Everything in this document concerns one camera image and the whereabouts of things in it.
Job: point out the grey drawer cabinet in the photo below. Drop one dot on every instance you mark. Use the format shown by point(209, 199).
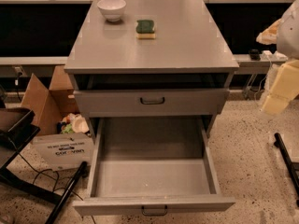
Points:
point(187, 53)

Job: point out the grey closed upper drawer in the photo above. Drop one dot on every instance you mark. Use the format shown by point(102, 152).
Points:
point(142, 103)

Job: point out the open brown cardboard box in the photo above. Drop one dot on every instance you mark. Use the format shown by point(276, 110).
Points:
point(51, 104)

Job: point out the green and yellow sponge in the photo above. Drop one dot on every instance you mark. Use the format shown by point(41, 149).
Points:
point(145, 29)

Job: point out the black bar right floor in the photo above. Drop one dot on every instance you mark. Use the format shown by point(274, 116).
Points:
point(292, 167)

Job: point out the white ceramic bowl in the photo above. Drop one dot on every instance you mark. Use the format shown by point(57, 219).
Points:
point(112, 10)

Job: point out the small black device on ledge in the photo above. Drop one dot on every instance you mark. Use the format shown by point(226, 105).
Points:
point(254, 54)

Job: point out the white power strip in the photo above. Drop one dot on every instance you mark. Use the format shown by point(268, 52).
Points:
point(274, 56)

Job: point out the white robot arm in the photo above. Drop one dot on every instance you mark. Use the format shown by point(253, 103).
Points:
point(285, 34)

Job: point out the white caravan labelled box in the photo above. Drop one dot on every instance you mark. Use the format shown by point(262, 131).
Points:
point(64, 151)

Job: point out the black tray on stand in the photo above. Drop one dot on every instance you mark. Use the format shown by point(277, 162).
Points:
point(15, 126)

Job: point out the grey open bottom drawer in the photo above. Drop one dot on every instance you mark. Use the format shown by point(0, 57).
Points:
point(152, 167)

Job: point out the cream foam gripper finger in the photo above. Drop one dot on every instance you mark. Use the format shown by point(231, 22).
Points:
point(284, 88)
point(269, 35)

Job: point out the toys inside cardboard box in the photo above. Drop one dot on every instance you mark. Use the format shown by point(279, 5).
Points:
point(73, 123)

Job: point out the black stand frame left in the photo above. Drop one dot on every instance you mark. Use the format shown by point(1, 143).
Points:
point(9, 151)

